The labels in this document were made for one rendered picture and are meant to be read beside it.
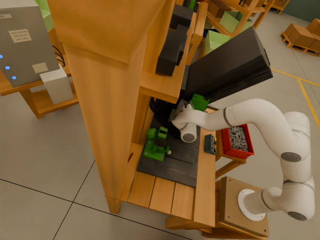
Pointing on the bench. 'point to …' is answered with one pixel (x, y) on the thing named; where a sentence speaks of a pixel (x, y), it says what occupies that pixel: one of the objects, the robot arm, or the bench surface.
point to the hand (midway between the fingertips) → (189, 106)
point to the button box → (209, 144)
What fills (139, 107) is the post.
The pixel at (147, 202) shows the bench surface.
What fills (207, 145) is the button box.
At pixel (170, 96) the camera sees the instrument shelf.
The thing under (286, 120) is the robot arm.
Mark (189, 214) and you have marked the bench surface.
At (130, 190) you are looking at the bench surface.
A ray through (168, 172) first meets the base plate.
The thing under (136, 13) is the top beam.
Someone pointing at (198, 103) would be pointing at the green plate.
